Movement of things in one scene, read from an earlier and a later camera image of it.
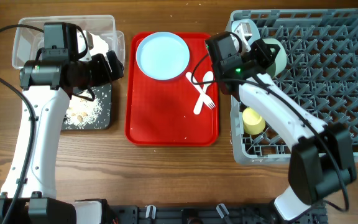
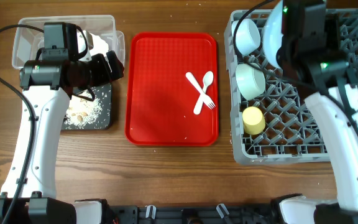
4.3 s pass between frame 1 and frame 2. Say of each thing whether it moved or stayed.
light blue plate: moved
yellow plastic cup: stayed
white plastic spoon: stayed
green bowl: moved
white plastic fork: stayed
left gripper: stayed
